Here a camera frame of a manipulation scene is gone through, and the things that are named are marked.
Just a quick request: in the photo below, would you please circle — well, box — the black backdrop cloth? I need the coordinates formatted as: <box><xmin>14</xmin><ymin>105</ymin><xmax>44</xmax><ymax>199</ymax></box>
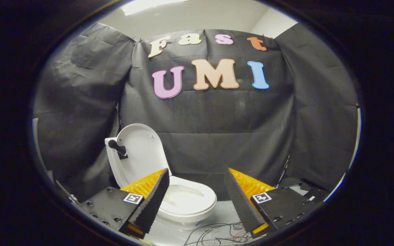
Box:
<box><xmin>33</xmin><ymin>22</ymin><xmax>359</xmax><ymax>202</ymax></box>

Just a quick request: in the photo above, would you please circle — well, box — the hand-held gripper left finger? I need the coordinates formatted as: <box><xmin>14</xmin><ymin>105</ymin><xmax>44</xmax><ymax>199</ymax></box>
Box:
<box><xmin>80</xmin><ymin>167</ymin><xmax>171</xmax><ymax>240</ymax></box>

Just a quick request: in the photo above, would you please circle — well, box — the white toilet lid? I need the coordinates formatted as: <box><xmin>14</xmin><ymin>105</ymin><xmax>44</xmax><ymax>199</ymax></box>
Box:
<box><xmin>105</xmin><ymin>123</ymin><xmax>172</xmax><ymax>188</ymax></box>

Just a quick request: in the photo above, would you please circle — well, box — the grey corrugated hose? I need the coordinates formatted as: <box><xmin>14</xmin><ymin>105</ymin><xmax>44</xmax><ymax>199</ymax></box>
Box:
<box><xmin>32</xmin><ymin>118</ymin><xmax>48</xmax><ymax>171</ymax></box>

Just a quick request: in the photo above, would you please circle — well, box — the black handle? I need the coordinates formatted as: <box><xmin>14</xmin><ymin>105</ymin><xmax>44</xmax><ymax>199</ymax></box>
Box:
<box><xmin>108</xmin><ymin>139</ymin><xmax>129</xmax><ymax>160</ymax></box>

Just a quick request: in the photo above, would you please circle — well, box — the white toilet bowl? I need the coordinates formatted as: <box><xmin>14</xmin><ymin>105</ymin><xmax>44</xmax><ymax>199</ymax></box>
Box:
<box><xmin>156</xmin><ymin>175</ymin><xmax>218</xmax><ymax>230</ymax></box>

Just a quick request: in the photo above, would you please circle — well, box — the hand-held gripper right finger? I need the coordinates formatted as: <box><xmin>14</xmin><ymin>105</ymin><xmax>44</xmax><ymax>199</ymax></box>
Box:
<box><xmin>224</xmin><ymin>167</ymin><xmax>318</xmax><ymax>240</ymax></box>

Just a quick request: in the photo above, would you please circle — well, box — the tangle of thin cables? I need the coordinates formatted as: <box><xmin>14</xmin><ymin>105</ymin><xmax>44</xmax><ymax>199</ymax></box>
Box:
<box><xmin>183</xmin><ymin>222</ymin><xmax>253</xmax><ymax>246</ymax></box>

